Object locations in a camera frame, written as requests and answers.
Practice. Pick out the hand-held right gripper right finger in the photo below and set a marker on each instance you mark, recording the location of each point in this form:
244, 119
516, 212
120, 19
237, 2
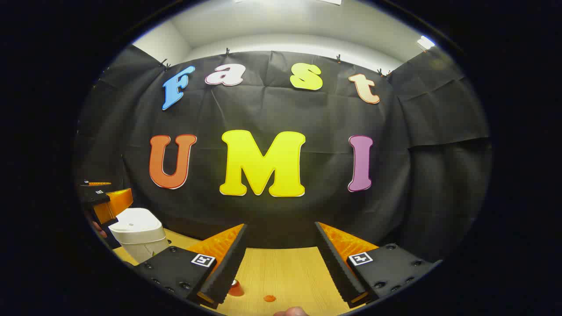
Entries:
336, 263

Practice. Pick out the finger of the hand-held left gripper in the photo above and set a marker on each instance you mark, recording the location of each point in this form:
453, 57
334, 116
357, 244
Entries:
97, 184
115, 202

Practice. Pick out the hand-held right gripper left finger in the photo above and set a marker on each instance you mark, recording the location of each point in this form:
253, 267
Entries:
232, 263

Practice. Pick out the white desktop garbage bin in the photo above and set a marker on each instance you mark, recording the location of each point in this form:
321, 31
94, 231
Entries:
136, 232

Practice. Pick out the orange paper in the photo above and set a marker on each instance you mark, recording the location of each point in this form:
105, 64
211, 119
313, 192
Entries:
269, 298

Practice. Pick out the wooden desktop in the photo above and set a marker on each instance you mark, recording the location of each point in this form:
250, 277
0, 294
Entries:
285, 272

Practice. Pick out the black backdrop cloth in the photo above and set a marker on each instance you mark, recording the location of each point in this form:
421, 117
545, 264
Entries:
272, 114

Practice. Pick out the ceiling light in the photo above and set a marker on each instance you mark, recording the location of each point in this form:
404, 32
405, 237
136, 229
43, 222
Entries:
425, 42

